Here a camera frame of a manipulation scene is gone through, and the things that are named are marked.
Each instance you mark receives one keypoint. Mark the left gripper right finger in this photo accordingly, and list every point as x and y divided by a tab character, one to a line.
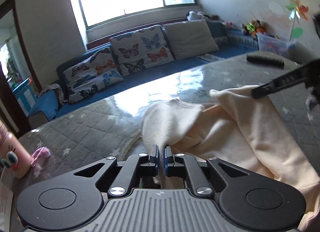
187	168

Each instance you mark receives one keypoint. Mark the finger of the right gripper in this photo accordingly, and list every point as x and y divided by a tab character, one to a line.
308	74

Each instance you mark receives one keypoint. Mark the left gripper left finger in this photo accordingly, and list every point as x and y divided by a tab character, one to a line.
132	170

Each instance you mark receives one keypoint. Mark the cream sweatshirt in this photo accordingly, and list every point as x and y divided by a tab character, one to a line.
238	129

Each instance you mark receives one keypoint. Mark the black remote control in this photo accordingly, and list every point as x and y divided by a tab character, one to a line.
266	59

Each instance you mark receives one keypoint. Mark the grey quilted star tablecloth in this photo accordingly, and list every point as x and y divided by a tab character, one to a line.
112	126

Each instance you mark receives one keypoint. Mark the clear plastic storage box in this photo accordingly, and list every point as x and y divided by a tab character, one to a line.
280	46

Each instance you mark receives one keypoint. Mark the colourful paper pinwheel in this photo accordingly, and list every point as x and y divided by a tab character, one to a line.
298	12

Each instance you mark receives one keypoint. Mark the orange green plush toy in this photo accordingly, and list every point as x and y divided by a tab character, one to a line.
252	28

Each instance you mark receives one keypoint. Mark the dark blue sofa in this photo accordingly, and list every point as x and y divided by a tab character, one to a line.
48	108

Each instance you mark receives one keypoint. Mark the left butterfly print cushion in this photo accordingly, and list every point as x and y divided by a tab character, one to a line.
93	74

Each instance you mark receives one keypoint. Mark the butterfly print cushion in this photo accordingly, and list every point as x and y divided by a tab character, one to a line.
141	49
93	74

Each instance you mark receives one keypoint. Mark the right butterfly print cushion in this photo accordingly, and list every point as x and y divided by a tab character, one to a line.
141	49

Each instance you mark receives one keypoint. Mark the grey blanket on sofa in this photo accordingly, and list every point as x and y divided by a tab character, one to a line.
56	88

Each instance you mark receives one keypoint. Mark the beige plain cushion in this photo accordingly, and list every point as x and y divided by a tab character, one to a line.
190	38

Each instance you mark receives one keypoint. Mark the pink cartoon face bottle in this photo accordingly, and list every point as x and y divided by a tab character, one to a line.
14	157

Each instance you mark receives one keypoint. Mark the white black plush toy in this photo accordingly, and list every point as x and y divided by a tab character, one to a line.
192	16

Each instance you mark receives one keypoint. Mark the blue white small cabinet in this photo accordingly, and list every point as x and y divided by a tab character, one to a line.
25	95

